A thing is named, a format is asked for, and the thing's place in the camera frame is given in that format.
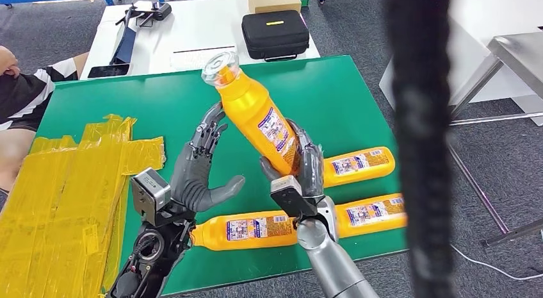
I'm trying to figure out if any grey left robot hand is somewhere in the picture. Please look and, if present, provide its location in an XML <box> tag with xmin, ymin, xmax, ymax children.
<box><xmin>168</xmin><ymin>101</ymin><xmax>247</xmax><ymax>214</ymax></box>

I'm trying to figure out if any person's hand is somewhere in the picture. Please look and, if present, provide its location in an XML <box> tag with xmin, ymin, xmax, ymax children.
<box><xmin>0</xmin><ymin>46</ymin><xmax>20</xmax><ymax>79</ymax></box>

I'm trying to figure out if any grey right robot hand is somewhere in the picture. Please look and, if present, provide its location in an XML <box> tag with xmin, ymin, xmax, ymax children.
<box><xmin>259</xmin><ymin>117</ymin><xmax>327</xmax><ymax>200</ymax></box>

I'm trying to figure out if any orange bottle clear cap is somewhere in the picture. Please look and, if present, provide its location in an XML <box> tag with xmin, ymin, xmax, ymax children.
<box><xmin>322</xmin><ymin>146</ymin><xmax>396</xmax><ymax>189</ymax></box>
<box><xmin>200</xmin><ymin>51</ymin><xmax>303</xmax><ymax>177</ymax></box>
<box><xmin>335</xmin><ymin>192</ymin><xmax>409</xmax><ymax>239</ymax></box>
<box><xmin>188</xmin><ymin>210</ymin><xmax>300</xmax><ymax>251</ymax></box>

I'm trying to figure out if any person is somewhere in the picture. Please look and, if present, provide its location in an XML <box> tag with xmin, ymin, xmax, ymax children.
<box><xmin>0</xmin><ymin>46</ymin><xmax>90</xmax><ymax>197</ymax></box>

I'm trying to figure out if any green table mat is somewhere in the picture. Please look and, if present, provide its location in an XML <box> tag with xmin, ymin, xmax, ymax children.
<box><xmin>35</xmin><ymin>54</ymin><xmax>409</xmax><ymax>295</ymax></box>

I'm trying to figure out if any black tablet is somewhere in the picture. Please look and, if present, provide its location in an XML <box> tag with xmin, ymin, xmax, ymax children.
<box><xmin>86</xmin><ymin>63</ymin><xmax>131</xmax><ymax>79</ymax></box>

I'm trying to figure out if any navy blue bar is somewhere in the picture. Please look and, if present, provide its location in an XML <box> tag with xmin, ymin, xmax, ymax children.
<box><xmin>109</xmin><ymin>22</ymin><xmax>138</xmax><ymax>66</ymax></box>

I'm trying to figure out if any black carrying case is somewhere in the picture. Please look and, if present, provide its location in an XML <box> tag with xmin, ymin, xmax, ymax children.
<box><xmin>241</xmin><ymin>10</ymin><xmax>311</xmax><ymax>62</ymax></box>

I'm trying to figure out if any yellow tape patch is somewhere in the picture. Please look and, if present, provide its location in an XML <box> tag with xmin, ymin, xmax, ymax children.
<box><xmin>0</xmin><ymin>114</ymin><xmax>166</xmax><ymax>298</ymax></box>

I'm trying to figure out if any white table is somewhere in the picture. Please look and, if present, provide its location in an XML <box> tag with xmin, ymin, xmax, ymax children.
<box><xmin>79</xmin><ymin>0</ymin><xmax>321</xmax><ymax>80</ymax></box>

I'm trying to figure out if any cardboard box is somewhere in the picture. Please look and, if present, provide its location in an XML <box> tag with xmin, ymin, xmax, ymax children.
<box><xmin>247</xmin><ymin>0</ymin><xmax>302</xmax><ymax>15</ymax></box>

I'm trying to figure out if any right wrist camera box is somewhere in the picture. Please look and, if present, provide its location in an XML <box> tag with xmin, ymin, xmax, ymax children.
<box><xmin>270</xmin><ymin>175</ymin><xmax>319</xmax><ymax>220</ymax></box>

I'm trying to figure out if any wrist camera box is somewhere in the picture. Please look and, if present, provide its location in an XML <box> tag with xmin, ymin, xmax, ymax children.
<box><xmin>130</xmin><ymin>167</ymin><xmax>197</xmax><ymax>228</ymax></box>
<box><xmin>270</xmin><ymin>175</ymin><xmax>319</xmax><ymax>220</ymax></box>

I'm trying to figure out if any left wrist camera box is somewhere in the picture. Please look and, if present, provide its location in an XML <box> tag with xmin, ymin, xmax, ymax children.
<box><xmin>130</xmin><ymin>167</ymin><xmax>197</xmax><ymax>228</ymax></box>

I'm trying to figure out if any black blurred cable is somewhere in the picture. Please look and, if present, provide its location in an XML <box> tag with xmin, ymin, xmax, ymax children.
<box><xmin>384</xmin><ymin>0</ymin><xmax>461</xmax><ymax>298</ymax></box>

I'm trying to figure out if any white floor cable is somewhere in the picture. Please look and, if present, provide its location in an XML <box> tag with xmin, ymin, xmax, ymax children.
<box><xmin>450</xmin><ymin>244</ymin><xmax>543</xmax><ymax>282</ymax></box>

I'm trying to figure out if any steel table frame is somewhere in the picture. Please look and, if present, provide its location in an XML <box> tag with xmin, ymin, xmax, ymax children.
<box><xmin>450</xmin><ymin>31</ymin><xmax>543</xmax><ymax>248</ymax></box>

